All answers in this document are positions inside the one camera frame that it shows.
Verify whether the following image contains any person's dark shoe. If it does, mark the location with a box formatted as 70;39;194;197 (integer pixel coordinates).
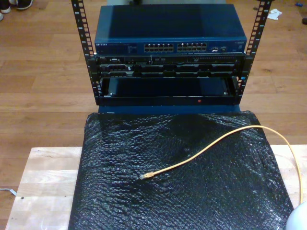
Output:
15;0;34;10

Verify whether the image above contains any yellow network cable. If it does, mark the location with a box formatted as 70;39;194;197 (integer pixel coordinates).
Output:
140;125;305;205

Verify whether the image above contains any blue network switch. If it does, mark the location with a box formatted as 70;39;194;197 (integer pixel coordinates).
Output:
94;3;248;56

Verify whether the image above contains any crumpled white paper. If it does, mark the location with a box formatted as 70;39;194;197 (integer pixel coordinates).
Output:
267;9;283;21

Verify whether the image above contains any black perforated rack post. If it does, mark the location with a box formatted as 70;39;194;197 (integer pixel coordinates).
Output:
71;0;101;106
234;0;273;105

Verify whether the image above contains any black rack server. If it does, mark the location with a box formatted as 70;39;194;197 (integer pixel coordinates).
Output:
94;54;245;79

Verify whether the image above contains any white flat ribbon cable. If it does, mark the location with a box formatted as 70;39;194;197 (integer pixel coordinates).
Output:
0;188;18;196

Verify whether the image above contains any black bubble mat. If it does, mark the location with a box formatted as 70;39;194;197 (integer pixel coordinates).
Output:
68;110;302;230

